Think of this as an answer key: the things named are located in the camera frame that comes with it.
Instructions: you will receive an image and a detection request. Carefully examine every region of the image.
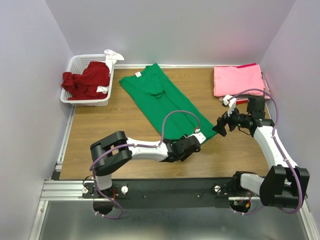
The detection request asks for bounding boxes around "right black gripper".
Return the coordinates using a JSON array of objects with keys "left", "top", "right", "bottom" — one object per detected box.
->
[{"left": 211, "top": 103, "right": 251, "bottom": 137}]

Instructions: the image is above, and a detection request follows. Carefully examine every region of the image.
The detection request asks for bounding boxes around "green t shirt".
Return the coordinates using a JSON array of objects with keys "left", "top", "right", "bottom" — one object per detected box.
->
[{"left": 119, "top": 63, "right": 217, "bottom": 140}]

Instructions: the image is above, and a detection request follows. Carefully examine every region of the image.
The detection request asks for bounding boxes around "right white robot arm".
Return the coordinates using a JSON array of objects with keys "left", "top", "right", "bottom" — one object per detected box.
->
[{"left": 213, "top": 95, "right": 310, "bottom": 214}]

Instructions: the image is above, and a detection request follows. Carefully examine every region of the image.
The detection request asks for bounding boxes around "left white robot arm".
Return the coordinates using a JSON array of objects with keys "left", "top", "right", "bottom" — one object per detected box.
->
[{"left": 89, "top": 131, "right": 206, "bottom": 198}]

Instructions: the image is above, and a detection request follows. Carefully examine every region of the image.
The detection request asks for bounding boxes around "folded shirts stack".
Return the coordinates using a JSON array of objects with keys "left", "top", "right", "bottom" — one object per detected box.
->
[{"left": 218, "top": 62, "right": 272, "bottom": 106}]

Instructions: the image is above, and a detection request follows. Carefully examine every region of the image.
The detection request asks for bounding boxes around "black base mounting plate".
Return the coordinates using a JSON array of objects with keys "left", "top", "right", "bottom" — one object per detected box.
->
[{"left": 82, "top": 177, "right": 259, "bottom": 212}]

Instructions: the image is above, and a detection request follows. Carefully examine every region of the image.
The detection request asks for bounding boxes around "white t shirt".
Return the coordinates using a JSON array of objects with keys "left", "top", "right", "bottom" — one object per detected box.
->
[{"left": 96, "top": 49, "right": 125, "bottom": 94}]

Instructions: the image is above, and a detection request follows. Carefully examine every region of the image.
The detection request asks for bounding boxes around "dark red t shirt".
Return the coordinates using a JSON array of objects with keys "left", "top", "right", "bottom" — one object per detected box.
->
[{"left": 61, "top": 61, "right": 110, "bottom": 101}]

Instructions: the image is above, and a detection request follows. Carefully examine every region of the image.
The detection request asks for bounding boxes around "white plastic laundry basket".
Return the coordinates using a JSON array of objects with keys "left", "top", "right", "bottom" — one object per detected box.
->
[{"left": 60, "top": 53, "right": 114, "bottom": 107}]

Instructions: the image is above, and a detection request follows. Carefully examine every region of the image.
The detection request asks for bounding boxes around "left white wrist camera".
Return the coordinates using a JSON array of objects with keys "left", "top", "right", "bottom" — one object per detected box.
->
[{"left": 187, "top": 127, "right": 206, "bottom": 144}]

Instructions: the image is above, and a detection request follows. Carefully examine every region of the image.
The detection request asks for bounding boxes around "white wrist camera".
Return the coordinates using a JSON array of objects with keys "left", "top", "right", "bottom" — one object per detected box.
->
[
  {"left": 221, "top": 94, "right": 237, "bottom": 115},
  {"left": 187, "top": 127, "right": 206, "bottom": 144}
]

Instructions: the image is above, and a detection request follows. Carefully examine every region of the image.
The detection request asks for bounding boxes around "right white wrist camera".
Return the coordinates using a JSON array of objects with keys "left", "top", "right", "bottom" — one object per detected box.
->
[{"left": 221, "top": 94, "right": 237, "bottom": 115}]

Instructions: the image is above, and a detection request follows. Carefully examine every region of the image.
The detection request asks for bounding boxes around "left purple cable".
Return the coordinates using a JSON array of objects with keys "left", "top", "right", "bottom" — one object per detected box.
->
[{"left": 89, "top": 109, "right": 202, "bottom": 220}]

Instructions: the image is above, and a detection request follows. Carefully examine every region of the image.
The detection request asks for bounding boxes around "aluminium frame rail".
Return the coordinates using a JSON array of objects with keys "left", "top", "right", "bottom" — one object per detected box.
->
[{"left": 29, "top": 106, "right": 320, "bottom": 240}]

